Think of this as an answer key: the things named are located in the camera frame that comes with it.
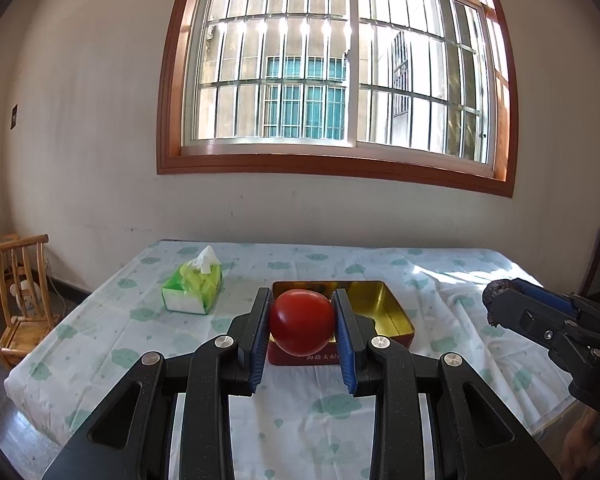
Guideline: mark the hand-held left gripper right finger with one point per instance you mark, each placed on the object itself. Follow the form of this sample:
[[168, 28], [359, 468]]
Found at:
[[344, 345]]

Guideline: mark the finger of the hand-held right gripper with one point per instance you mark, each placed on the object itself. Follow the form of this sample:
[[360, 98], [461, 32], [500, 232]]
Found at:
[[550, 296], [530, 325]]

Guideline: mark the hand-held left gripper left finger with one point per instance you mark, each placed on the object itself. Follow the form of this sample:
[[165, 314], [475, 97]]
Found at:
[[261, 345]]

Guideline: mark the red tomato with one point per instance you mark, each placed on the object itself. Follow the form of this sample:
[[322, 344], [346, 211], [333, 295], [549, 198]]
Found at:
[[300, 322]]

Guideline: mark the dark brown water chestnut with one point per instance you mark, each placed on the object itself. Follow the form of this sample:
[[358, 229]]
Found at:
[[495, 287]]

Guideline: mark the red and gold tin box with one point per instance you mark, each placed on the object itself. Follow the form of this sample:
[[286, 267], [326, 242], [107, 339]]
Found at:
[[390, 315]]

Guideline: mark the person's right hand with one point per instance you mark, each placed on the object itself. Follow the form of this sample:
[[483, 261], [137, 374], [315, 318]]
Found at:
[[580, 440]]

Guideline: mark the green tissue box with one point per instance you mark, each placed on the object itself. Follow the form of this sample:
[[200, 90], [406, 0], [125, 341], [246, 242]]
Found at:
[[192, 285]]

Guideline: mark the cloud print tablecloth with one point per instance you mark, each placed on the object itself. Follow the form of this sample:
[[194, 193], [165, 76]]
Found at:
[[105, 350]]

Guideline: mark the small white fan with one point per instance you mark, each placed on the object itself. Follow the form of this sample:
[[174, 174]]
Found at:
[[27, 300]]

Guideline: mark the light wooden chair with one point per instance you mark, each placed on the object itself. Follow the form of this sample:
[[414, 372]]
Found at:
[[22, 340]]

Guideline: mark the wood-framed barred window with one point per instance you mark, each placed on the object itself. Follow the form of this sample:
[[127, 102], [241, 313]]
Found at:
[[330, 60]]

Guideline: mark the dark wall plate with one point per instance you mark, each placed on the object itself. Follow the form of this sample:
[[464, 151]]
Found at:
[[14, 116]]

